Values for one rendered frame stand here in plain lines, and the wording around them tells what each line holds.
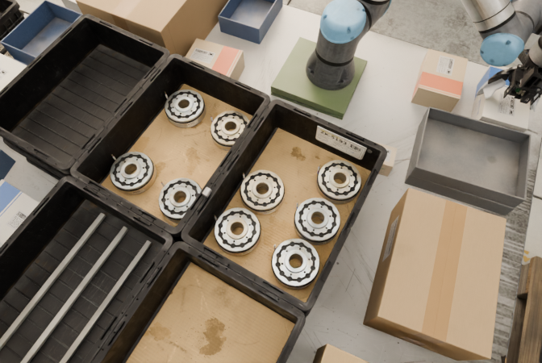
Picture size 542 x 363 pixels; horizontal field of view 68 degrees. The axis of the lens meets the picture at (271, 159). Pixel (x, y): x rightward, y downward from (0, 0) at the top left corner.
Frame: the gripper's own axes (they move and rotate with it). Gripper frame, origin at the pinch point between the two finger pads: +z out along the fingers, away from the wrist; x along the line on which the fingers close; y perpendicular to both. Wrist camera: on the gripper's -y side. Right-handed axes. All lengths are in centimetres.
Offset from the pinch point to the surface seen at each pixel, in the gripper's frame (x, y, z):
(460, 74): -13.2, -4.1, -1.3
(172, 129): -82, 45, -7
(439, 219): -14, 47, -10
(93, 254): -84, 81, -6
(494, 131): -1.9, 12.7, -1.4
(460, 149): -8.8, 20.1, 0.8
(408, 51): -29.0, -15.4, 6.2
